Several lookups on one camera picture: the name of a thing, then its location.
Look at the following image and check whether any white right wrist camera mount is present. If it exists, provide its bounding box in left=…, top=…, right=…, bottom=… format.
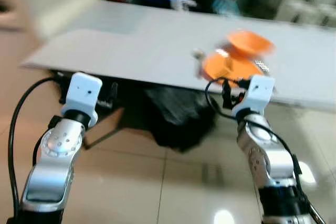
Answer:
left=231, top=74, right=277, bottom=121

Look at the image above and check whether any metal fork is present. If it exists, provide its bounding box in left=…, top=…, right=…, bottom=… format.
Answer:
left=256, top=60, right=272, bottom=76

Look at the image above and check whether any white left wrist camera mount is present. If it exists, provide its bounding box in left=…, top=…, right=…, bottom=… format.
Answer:
left=60, top=72, right=104, bottom=126

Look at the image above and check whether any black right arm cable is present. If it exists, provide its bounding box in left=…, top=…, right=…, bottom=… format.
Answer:
left=204, top=77, right=327, bottom=224

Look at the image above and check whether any black plastic bag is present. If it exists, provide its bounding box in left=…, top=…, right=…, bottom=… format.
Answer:
left=143, top=84, right=217, bottom=152

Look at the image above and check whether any orange plastic bowl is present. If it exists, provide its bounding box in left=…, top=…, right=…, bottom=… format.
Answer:
left=226, top=29, right=275, bottom=60

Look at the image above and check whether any brown table leg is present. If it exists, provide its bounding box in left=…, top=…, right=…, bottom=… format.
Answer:
left=83, top=106, right=125, bottom=150

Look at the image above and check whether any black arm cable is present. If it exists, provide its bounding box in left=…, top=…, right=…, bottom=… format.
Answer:
left=7, top=76, right=65, bottom=219
left=204, top=77, right=327, bottom=224

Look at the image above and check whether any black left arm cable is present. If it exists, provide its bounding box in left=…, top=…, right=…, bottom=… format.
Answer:
left=7, top=76, right=65, bottom=219

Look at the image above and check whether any metal spoon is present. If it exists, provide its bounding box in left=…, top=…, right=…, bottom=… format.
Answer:
left=191, top=49, right=206, bottom=76

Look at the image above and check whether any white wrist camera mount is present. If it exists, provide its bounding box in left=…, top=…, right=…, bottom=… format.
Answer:
left=60, top=72, right=104, bottom=126
left=231, top=74, right=277, bottom=121

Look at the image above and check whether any orange plastic plate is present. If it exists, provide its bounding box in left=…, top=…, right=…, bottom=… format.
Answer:
left=202, top=49, right=264, bottom=83

